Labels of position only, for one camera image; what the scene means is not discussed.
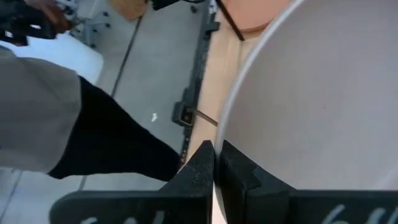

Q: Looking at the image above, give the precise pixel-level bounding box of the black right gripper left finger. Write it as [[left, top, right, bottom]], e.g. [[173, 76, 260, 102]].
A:
[[49, 139, 216, 224]]

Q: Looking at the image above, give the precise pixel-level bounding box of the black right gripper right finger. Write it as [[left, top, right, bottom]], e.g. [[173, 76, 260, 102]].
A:
[[217, 139, 398, 224]]

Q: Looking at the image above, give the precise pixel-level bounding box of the cream plate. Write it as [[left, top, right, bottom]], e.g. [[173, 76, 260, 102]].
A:
[[213, 0, 398, 224]]

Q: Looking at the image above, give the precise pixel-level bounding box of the person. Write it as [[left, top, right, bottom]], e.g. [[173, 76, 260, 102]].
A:
[[0, 45, 182, 183]]

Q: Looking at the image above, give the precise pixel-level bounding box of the black electronic device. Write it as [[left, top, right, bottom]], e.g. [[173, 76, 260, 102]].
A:
[[151, 0, 206, 11]]

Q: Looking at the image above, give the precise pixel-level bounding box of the brown wooden box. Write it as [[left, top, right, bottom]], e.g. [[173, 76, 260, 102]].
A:
[[108, 0, 149, 22]]

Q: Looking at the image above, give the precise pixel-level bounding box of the person's hand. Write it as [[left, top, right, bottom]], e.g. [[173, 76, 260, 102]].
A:
[[24, 0, 75, 34]]

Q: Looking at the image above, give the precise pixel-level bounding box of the black object in person's hand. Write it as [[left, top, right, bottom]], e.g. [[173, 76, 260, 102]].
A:
[[0, 0, 58, 47]]

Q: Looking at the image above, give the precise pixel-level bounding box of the black table frame rail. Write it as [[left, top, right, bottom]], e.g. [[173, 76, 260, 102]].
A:
[[172, 0, 221, 166]]

